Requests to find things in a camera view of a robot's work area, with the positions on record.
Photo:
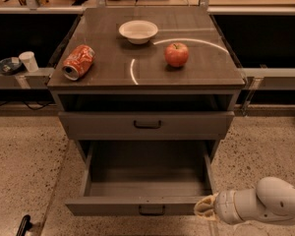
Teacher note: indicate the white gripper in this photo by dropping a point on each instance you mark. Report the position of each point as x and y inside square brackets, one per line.
[224, 206]

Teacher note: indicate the grey drawer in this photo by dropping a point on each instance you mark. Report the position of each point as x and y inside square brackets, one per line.
[146, 125]
[148, 178]

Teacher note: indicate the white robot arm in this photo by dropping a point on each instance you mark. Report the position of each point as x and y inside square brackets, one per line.
[272, 201]

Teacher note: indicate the grey top drawer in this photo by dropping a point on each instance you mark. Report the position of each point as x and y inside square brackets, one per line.
[146, 125]

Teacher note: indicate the red apple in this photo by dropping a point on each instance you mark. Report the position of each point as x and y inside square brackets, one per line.
[176, 54]

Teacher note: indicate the black object on floor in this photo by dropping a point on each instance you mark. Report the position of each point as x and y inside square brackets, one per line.
[24, 226]

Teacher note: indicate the white ceramic bowl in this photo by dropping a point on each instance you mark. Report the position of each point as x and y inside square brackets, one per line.
[138, 32]

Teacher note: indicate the crushed orange soda can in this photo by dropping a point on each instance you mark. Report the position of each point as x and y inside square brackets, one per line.
[78, 62]

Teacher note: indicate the white paper cup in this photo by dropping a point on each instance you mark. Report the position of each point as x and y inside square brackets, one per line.
[29, 61]

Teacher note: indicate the dark blue bowl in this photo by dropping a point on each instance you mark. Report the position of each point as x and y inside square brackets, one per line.
[10, 66]

